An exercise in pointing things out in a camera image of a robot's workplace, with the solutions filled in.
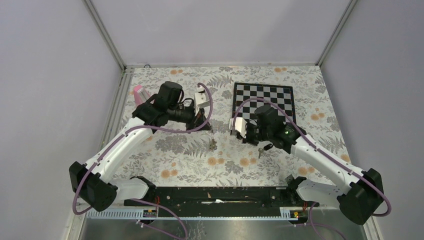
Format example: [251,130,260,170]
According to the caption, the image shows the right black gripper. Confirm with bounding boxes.
[237,122,272,147]

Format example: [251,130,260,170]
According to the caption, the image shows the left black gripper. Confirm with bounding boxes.
[168,104,212,134]

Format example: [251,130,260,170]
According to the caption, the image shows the keyring with coloured keys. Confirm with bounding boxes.
[209,129,217,151]

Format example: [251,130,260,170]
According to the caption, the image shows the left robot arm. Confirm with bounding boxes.
[69,81,213,215]

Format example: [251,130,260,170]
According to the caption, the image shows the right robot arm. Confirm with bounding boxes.
[229,104,384,225]

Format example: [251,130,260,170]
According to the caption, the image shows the key with black fob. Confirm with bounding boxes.
[258,143,274,159]

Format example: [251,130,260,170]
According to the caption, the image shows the floral table mat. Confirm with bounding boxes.
[114,66,350,187]

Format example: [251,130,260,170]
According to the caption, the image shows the black white chessboard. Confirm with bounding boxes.
[231,82,297,123]

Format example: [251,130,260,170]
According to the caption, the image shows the pink box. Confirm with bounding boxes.
[133,85,151,106]

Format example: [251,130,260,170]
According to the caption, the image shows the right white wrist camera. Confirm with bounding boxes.
[228,117,247,139]

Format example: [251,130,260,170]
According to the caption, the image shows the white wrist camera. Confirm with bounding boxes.
[228,117,247,139]
[194,92,211,114]

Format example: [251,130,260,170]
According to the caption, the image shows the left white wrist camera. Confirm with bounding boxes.
[194,92,211,114]

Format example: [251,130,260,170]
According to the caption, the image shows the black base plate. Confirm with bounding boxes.
[124,186,313,218]

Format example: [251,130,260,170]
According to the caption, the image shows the white cable duct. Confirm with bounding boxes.
[85,207,300,222]

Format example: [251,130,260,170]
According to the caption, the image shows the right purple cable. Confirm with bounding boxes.
[231,96,393,240]

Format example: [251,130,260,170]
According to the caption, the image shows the purple cable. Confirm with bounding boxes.
[231,96,393,240]
[72,82,214,240]

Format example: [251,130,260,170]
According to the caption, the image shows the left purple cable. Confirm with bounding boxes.
[72,82,214,240]

